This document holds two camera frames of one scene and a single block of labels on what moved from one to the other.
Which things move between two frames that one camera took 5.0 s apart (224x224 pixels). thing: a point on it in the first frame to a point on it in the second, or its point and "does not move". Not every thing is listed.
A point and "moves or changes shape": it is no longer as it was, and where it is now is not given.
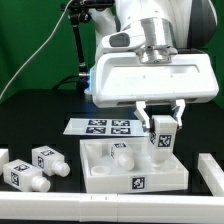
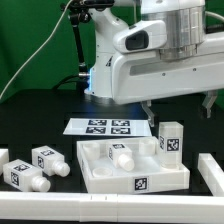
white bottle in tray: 122,155 does not move
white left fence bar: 4,158 does not move
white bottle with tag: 163,128 moves or changes shape
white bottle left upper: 50,162 does not move
